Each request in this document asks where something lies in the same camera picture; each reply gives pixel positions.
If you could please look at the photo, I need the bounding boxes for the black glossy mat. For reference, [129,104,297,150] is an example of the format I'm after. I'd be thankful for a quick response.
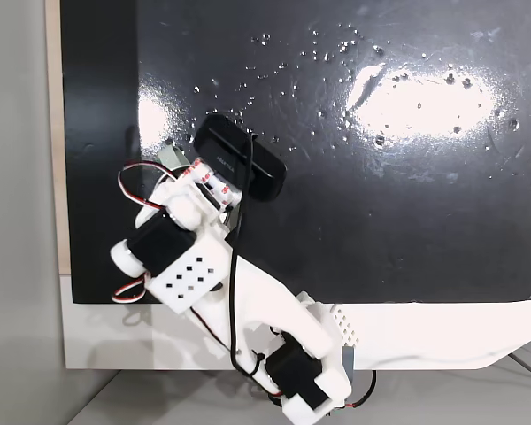
[59,0,531,305]

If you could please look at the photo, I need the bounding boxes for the beige wooden board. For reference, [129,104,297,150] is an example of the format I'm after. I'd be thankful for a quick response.
[43,0,73,276]

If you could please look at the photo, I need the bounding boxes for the metal cup with handle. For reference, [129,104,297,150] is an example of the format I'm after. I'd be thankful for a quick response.
[156,144,244,232]

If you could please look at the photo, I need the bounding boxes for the black camera cable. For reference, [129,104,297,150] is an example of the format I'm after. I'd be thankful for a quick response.
[227,131,266,378]

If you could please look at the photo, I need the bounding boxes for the red and black wire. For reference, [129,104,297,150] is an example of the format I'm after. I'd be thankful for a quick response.
[335,369,378,412]

